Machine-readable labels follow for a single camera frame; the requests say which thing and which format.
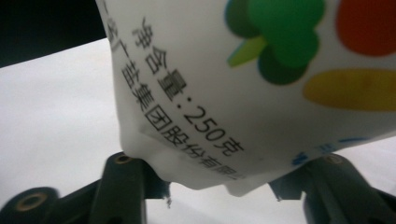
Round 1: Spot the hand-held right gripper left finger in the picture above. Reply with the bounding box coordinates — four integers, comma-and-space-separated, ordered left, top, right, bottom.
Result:
88, 151, 171, 224

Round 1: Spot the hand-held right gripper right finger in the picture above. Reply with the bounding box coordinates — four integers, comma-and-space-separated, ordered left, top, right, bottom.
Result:
269, 153, 396, 224

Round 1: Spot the white and blue pouch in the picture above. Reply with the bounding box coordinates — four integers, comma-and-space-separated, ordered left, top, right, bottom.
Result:
94, 0, 396, 198

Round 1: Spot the pale grey table mat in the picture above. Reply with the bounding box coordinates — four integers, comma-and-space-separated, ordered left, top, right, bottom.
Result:
0, 36, 396, 224

